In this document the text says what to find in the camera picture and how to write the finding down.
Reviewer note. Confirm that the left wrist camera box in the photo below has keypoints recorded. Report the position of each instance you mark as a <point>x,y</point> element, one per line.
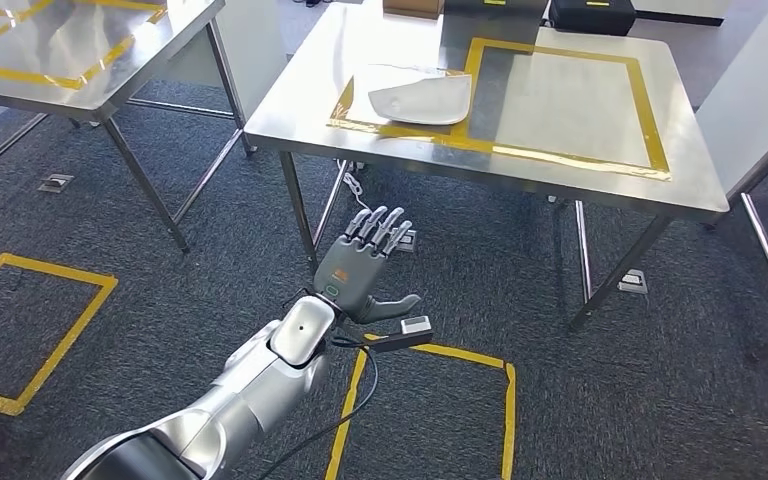
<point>404,336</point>

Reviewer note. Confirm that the brown cardboard box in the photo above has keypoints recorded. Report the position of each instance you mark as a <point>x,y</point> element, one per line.
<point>414,8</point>

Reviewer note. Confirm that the black carry case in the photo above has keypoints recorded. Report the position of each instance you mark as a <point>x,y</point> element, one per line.
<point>589,20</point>

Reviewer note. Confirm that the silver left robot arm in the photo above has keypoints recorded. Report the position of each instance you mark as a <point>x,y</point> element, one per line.
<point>258,384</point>

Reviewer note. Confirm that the white curved plastic car part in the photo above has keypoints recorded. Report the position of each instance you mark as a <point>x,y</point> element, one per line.
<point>424,99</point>

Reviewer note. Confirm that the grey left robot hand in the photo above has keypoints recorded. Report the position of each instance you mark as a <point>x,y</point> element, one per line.
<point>351,272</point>

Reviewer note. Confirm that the metal floor socket plate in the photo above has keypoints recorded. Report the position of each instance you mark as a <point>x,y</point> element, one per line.
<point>408,240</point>
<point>56,183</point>
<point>633,281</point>

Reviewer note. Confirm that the white counter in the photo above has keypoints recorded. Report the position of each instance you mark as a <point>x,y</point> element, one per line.
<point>258,46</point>

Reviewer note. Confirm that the large yellow tape rectangle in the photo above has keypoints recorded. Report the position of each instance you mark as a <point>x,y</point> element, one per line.
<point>642,99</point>

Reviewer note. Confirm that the yellow floor tape square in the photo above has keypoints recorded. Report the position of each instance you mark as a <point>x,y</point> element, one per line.
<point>59,344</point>
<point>510,411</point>

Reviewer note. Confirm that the white panel table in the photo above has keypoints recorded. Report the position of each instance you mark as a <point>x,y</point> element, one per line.
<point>748,99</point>

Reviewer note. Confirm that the stainless steel workbench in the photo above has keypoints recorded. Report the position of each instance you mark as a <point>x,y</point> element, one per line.
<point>556,179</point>

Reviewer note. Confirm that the yellow table tape strip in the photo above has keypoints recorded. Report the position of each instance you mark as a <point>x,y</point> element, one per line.
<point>20,74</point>

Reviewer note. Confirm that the small yellow tape rectangle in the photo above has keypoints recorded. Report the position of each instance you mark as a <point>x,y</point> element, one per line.
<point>357,126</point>

